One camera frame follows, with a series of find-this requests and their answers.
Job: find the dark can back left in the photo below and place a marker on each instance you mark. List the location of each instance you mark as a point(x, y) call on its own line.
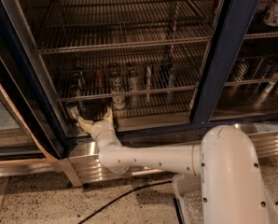
point(78, 81)

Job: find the silver can front left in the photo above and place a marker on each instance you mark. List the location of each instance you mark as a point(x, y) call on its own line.
point(74, 110)

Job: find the brown can back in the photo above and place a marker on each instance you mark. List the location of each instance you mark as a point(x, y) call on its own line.
point(114, 74)

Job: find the silver white can back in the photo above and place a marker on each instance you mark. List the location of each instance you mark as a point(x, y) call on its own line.
point(133, 75)

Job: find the white red slim can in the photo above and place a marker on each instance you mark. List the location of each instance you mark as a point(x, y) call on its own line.
point(149, 73)

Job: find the blue can back right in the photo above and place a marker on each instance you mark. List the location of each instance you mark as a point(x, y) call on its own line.
point(167, 75)

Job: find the white red can front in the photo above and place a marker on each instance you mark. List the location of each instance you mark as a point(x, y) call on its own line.
point(118, 98)

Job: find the right compartment wire shelf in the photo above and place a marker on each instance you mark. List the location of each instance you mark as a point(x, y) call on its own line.
point(257, 59)

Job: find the stainless steel glass fridge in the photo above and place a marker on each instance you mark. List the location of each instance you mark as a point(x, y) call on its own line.
point(175, 117)

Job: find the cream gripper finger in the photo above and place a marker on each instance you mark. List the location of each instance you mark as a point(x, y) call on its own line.
point(108, 116)
point(85, 124)

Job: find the red coke can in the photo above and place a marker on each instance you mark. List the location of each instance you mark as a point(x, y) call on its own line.
point(99, 76)

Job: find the open glass fridge door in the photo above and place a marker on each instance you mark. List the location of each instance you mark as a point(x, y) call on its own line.
point(24, 147)

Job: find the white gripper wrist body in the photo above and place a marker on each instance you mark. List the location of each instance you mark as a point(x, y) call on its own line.
point(101, 128)

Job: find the clear plastic bin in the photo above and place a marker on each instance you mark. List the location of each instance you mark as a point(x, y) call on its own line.
point(186, 183)

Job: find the middle wire shelf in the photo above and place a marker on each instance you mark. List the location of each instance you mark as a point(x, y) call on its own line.
point(187, 69)

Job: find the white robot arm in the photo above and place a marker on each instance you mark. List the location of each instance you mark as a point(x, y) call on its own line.
point(225, 161)

